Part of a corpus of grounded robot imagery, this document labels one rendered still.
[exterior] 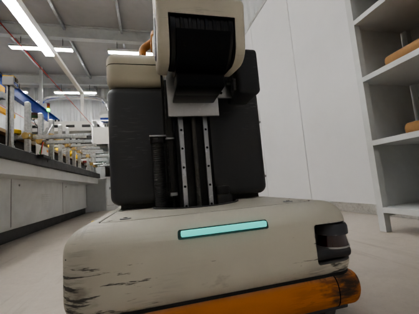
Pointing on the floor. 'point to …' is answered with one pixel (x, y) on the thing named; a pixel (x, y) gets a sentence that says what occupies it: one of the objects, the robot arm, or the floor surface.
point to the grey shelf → (388, 99)
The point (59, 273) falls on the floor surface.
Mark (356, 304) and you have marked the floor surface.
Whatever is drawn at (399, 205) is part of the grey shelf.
